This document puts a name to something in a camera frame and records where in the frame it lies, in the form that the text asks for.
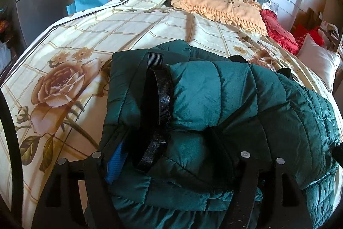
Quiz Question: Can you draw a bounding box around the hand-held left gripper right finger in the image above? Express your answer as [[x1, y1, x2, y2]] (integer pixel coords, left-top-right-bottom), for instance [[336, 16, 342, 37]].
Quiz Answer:
[[230, 150, 314, 229]]

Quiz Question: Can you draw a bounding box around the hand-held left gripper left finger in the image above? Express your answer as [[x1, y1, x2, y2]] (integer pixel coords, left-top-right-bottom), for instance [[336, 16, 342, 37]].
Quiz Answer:
[[33, 152, 126, 229]]

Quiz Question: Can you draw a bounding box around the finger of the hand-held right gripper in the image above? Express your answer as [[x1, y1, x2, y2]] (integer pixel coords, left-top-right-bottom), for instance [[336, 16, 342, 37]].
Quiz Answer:
[[332, 144, 343, 169]]

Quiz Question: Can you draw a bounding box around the dark green puffer jacket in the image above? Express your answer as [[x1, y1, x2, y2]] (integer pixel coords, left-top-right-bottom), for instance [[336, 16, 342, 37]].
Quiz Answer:
[[84, 40, 343, 229]]

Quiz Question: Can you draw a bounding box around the white pillow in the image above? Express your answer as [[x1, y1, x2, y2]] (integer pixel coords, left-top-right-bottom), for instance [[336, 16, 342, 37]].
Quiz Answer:
[[297, 33, 341, 93]]

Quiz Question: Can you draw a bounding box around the red cushion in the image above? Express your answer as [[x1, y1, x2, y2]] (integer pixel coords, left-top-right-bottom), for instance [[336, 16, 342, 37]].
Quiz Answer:
[[293, 24, 325, 48]]

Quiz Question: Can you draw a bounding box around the floral checked bed sheet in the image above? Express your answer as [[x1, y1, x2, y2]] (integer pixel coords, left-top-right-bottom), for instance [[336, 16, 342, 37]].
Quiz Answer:
[[0, 0, 343, 229]]

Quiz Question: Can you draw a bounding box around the red ruffled pillow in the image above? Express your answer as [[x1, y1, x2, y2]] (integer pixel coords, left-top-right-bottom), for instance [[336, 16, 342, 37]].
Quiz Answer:
[[259, 9, 300, 56]]

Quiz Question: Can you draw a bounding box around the blue paper bag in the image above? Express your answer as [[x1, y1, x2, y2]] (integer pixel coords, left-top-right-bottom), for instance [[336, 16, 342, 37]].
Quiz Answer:
[[66, 0, 109, 15]]

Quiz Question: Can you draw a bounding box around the orange fringed pillow cover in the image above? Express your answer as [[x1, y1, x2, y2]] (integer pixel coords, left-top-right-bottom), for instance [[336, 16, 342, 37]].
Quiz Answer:
[[170, 0, 269, 36]]

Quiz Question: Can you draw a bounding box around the black cable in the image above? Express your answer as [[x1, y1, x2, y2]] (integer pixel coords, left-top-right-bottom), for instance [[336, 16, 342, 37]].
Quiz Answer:
[[0, 92, 23, 229]]

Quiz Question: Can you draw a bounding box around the photo frame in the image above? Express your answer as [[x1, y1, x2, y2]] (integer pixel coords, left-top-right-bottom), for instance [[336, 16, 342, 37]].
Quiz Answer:
[[253, 0, 279, 13]]

